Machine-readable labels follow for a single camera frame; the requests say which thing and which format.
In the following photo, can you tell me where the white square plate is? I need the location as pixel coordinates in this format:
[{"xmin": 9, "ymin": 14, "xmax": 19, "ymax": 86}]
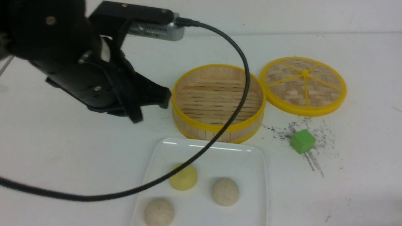
[{"xmin": 131, "ymin": 143, "xmax": 269, "ymax": 226}]

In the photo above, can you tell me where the green cube block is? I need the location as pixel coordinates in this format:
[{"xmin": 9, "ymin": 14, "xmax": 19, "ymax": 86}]
[{"xmin": 290, "ymin": 130, "xmax": 316, "ymax": 155}]

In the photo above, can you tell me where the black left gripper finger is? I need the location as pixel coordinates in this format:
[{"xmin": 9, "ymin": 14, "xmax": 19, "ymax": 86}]
[{"xmin": 109, "ymin": 67, "xmax": 143, "ymax": 124}]

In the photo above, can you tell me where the white steamed bun on plate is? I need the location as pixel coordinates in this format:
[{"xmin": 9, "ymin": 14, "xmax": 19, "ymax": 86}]
[{"xmin": 144, "ymin": 198, "xmax": 175, "ymax": 226}]

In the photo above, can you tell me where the bamboo steamer basket yellow rim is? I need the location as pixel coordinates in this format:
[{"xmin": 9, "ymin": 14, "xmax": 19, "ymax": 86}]
[{"xmin": 172, "ymin": 64, "xmax": 266, "ymax": 143}]

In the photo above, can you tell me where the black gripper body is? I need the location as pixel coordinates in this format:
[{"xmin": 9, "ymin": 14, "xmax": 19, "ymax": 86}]
[{"xmin": 30, "ymin": 38, "xmax": 135, "ymax": 114}]

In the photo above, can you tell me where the bamboo steamer lid yellow rim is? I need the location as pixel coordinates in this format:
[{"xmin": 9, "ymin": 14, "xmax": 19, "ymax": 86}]
[{"xmin": 259, "ymin": 56, "xmax": 347, "ymax": 117}]

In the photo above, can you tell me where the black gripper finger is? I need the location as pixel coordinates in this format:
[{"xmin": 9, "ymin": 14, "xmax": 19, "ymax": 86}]
[{"xmin": 132, "ymin": 72, "xmax": 172, "ymax": 109}]

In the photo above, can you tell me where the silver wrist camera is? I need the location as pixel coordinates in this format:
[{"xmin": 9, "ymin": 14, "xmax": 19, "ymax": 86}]
[{"xmin": 128, "ymin": 12, "xmax": 185, "ymax": 41}]

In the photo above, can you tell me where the yellow-green steamed bun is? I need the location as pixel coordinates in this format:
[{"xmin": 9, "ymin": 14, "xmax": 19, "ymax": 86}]
[{"xmin": 169, "ymin": 164, "xmax": 198, "ymax": 191}]

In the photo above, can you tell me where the white steamed bun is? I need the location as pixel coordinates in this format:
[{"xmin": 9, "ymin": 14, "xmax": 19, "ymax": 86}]
[
  {"xmin": 144, "ymin": 198, "xmax": 175, "ymax": 226},
  {"xmin": 211, "ymin": 178, "xmax": 240, "ymax": 207}
]

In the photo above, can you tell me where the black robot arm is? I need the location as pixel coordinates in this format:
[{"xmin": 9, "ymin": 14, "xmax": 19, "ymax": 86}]
[{"xmin": 1, "ymin": 0, "xmax": 174, "ymax": 123}]

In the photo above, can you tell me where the black camera cable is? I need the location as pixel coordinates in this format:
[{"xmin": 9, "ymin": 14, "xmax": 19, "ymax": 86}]
[{"xmin": 0, "ymin": 17, "xmax": 251, "ymax": 202}]

